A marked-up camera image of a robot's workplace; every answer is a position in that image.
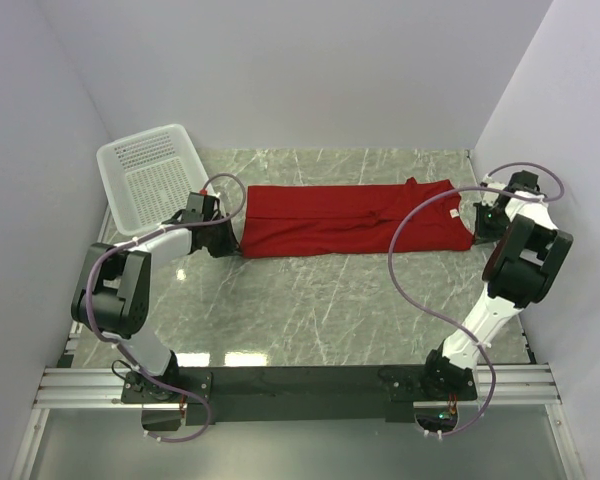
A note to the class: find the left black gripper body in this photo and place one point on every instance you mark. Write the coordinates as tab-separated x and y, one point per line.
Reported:
218	215

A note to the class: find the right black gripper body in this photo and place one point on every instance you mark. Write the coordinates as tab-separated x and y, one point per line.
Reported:
490	224

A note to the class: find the red t shirt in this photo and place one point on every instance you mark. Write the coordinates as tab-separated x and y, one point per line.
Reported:
295	221

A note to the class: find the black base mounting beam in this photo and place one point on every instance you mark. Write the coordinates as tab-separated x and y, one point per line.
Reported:
389	392

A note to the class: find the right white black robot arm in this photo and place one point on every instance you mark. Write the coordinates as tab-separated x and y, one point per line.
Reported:
529	252

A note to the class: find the white plastic perforated basket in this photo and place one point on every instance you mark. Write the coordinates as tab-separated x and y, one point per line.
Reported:
148	176

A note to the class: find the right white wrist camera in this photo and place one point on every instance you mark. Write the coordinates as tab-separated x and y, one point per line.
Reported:
490	197

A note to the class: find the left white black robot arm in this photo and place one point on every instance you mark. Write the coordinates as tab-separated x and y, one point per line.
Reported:
112	295

